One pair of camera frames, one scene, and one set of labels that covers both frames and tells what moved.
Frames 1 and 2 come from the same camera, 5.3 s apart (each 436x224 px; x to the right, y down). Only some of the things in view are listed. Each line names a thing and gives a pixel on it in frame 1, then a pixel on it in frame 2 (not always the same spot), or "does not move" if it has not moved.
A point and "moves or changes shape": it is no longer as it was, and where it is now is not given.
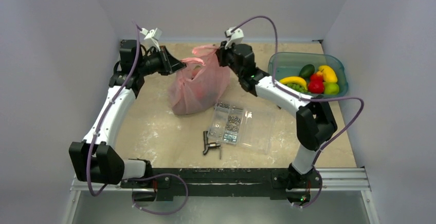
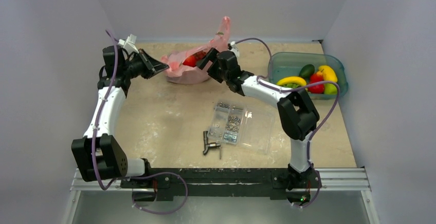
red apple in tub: [316, 85] does not move
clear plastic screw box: [249, 128] does not move
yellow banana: [294, 79] does not move
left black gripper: [169, 64] → [155, 66]
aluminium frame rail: [344, 180] does not move
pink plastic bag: [199, 86] moves or changes shape
